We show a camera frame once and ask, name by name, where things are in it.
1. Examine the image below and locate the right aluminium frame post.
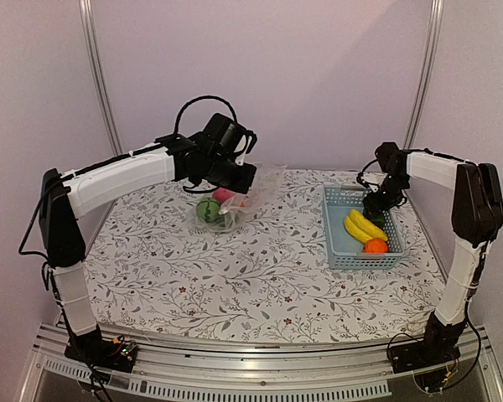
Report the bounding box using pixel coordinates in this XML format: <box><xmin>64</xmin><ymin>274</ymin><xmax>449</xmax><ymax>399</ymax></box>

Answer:
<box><xmin>403</xmin><ymin>0</ymin><xmax>444</xmax><ymax>148</ymax></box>

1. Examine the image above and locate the yellow banana toy bunch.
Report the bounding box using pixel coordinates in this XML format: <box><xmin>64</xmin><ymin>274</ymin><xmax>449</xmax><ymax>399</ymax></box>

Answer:
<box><xmin>344</xmin><ymin>209</ymin><xmax>389</xmax><ymax>244</ymax></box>

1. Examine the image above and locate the clear zip top bag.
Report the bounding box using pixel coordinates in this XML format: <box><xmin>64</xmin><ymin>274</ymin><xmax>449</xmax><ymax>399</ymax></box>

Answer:
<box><xmin>189</xmin><ymin>162</ymin><xmax>287</xmax><ymax>233</ymax></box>

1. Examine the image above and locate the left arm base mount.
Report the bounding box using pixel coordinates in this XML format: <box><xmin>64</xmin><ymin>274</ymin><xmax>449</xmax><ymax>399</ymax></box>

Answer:
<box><xmin>65</xmin><ymin>327</ymin><xmax>138</xmax><ymax>373</ymax></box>

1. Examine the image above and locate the front aluminium rail frame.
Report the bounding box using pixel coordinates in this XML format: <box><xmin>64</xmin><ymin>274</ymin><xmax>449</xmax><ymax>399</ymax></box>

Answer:
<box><xmin>18</xmin><ymin>322</ymin><xmax>503</xmax><ymax>402</ymax></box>

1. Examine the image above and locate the green watermelon toy ball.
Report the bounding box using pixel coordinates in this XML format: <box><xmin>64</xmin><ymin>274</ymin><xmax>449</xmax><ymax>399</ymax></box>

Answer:
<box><xmin>195</xmin><ymin>198</ymin><xmax>222</xmax><ymax>224</ymax></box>

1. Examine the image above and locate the dark green pepper toy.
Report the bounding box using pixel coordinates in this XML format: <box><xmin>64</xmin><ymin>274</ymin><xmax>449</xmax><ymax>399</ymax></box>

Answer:
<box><xmin>367</xmin><ymin>214</ymin><xmax>386</xmax><ymax>229</ymax></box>

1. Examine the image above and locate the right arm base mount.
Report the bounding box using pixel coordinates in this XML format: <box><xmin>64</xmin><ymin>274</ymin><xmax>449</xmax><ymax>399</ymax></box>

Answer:
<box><xmin>386</xmin><ymin>313</ymin><xmax>467</xmax><ymax>394</ymax></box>

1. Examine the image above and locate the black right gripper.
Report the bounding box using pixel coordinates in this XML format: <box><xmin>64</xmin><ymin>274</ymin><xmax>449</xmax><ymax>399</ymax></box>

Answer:
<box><xmin>364</xmin><ymin>174</ymin><xmax>410</xmax><ymax>219</ymax></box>

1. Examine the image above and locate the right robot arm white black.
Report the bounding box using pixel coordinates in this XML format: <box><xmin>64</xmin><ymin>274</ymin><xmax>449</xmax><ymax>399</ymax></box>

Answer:
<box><xmin>363</xmin><ymin>142</ymin><xmax>503</xmax><ymax>365</ymax></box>

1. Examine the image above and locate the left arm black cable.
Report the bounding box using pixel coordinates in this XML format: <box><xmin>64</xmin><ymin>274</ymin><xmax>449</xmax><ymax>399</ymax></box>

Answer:
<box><xmin>174</xmin><ymin>95</ymin><xmax>240</xmax><ymax>139</ymax></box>

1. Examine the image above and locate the aluminium frame post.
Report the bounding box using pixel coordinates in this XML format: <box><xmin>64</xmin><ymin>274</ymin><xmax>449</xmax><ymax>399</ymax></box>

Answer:
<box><xmin>78</xmin><ymin>0</ymin><xmax>122</xmax><ymax>156</ymax></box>
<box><xmin>403</xmin><ymin>0</ymin><xmax>444</xmax><ymax>148</ymax></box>

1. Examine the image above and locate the floral patterned table mat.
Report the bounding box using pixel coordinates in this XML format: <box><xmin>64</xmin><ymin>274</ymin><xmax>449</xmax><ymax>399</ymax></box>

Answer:
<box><xmin>85</xmin><ymin>170</ymin><xmax>444</xmax><ymax>343</ymax></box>

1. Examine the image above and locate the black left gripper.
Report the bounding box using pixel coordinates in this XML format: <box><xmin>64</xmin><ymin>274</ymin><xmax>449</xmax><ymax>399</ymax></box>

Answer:
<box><xmin>205</xmin><ymin>155</ymin><xmax>257</xmax><ymax>194</ymax></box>

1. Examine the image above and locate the red apple toy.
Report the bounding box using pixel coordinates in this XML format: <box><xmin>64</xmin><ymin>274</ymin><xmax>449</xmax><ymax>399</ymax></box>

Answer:
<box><xmin>212</xmin><ymin>188</ymin><xmax>235</xmax><ymax>204</ymax></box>

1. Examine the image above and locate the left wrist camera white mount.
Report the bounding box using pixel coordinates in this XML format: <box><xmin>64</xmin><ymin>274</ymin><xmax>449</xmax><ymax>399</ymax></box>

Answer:
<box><xmin>234</xmin><ymin>130</ymin><xmax>257</xmax><ymax>166</ymax></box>

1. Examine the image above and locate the light blue plastic basket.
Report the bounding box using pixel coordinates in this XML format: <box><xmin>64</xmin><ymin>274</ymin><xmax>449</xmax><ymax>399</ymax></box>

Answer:
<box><xmin>322</xmin><ymin>185</ymin><xmax>405</xmax><ymax>270</ymax></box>

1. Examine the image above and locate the left aluminium frame post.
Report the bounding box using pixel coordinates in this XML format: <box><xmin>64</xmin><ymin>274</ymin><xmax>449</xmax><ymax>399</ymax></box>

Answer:
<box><xmin>78</xmin><ymin>0</ymin><xmax>122</xmax><ymax>156</ymax></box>

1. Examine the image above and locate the orange toy fruit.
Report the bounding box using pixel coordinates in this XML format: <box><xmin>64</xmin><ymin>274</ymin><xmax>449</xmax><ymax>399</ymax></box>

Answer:
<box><xmin>363</xmin><ymin>238</ymin><xmax>389</xmax><ymax>254</ymax></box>

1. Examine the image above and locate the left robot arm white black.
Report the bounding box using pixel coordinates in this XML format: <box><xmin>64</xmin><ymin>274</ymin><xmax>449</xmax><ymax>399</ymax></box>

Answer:
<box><xmin>39</xmin><ymin>113</ymin><xmax>257</xmax><ymax>363</ymax></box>

